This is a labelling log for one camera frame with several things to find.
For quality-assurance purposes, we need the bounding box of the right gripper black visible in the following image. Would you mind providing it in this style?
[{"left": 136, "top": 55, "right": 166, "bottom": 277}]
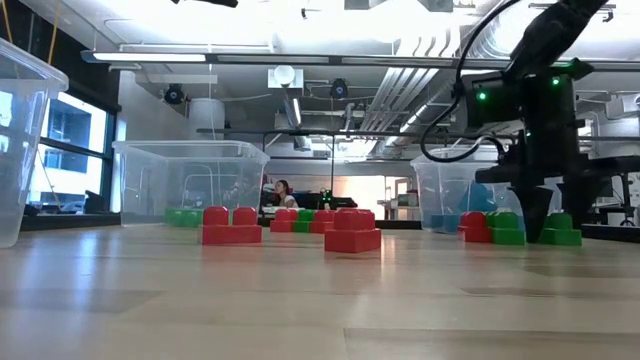
[{"left": 474, "top": 74, "right": 640, "bottom": 244}]

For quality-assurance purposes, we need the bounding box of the red toy building block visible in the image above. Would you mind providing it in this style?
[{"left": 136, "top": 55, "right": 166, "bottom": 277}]
[
  {"left": 456, "top": 210, "right": 494, "bottom": 245},
  {"left": 309, "top": 209, "right": 337, "bottom": 235},
  {"left": 324, "top": 208, "right": 383, "bottom": 254},
  {"left": 269, "top": 208, "right": 300, "bottom": 234}
]

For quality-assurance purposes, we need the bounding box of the large green building block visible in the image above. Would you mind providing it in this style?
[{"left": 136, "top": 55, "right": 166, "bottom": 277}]
[{"left": 164, "top": 206, "right": 205, "bottom": 229}]

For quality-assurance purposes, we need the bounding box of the long ceiling light bar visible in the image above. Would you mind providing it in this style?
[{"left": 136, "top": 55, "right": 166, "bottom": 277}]
[{"left": 79, "top": 47, "right": 640, "bottom": 71}]

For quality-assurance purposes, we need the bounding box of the white round ceiling lamp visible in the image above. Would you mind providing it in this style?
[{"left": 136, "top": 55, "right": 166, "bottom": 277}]
[{"left": 267, "top": 64, "right": 305, "bottom": 91}]

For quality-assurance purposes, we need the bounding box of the black round ceiling device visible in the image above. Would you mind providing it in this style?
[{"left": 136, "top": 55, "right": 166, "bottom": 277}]
[
  {"left": 163, "top": 83, "right": 187, "bottom": 107},
  {"left": 329, "top": 77, "right": 350, "bottom": 100}
]

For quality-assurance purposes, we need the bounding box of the white cylinder tank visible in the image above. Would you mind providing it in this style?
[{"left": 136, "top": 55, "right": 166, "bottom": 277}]
[{"left": 188, "top": 97, "right": 227, "bottom": 142}]

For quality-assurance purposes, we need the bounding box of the clear plastic bin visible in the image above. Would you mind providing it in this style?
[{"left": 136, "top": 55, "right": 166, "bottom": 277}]
[
  {"left": 410, "top": 146, "right": 566, "bottom": 235},
  {"left": 111, "top": 139, "right": 271, "bottom": 232},
  {"left": 0, "top": 37, "right": 70, "bottom": 250}
]

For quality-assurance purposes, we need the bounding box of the black horizontal bar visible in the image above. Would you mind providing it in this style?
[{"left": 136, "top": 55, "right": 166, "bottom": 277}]
[{"left": 195, "top": 127, "right": 640, "bottom": 143}]

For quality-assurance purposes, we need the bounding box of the white background desk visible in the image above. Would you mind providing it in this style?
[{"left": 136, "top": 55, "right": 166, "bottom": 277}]
[{"left": 377, "top": 188, "right": 422, "bottom": 222}]

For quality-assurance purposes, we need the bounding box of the black ceiling track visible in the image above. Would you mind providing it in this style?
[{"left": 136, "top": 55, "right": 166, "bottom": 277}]
[{"left": 528, "top": 1, "right": 617, "bottom": 24}]

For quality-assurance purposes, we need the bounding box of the thin black vertical pole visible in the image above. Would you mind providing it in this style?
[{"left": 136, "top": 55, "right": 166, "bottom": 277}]
[{"left": 329, "top": 133, "right": 337, "bottom": 197}]

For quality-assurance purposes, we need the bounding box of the seated person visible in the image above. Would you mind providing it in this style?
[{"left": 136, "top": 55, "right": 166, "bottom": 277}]
[{"left": 273, "top": 178, "right": 300, "bottom": 209}]

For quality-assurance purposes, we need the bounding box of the black device with green light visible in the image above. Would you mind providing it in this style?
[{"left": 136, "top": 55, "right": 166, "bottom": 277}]
[{"left": 317, "top": 187, "right": 359, "bottom": 211}]

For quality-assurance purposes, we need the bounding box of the red two-stud building block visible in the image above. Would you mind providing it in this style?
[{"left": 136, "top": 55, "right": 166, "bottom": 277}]
[{"left": 201, "top": 205, "right": 264, "bottom": 247}]

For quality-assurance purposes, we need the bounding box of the dark background object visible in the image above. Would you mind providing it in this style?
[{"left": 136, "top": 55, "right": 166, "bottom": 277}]
[{"left": 83, "top": 189, "right": 105, "bottom": 213}]

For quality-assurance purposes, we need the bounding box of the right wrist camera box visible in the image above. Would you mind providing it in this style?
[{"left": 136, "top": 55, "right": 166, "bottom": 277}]
[{"left": 459, "top": 69, "right": 527, "bottom": 132}]

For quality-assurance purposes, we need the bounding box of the yellow strap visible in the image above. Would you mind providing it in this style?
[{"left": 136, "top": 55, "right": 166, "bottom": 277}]
[
  {"left": 0, "top": 0, "right": 14, "bottom": 46},
  {"left": 47, "top": 0, "right": 62, "bottom": 66}
]

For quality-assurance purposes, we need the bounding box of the window with dark frame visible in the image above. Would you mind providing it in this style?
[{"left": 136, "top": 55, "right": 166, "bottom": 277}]
[{"left": 27, "top": 89, "right": 119, "bottom": 214}]

